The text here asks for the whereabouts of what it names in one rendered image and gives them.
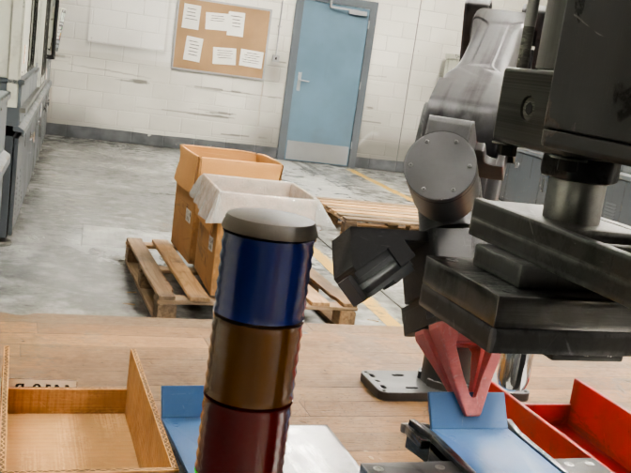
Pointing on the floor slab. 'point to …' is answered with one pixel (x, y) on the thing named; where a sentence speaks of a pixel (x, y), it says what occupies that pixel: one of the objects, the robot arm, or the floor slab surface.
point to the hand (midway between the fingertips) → (469, 406)
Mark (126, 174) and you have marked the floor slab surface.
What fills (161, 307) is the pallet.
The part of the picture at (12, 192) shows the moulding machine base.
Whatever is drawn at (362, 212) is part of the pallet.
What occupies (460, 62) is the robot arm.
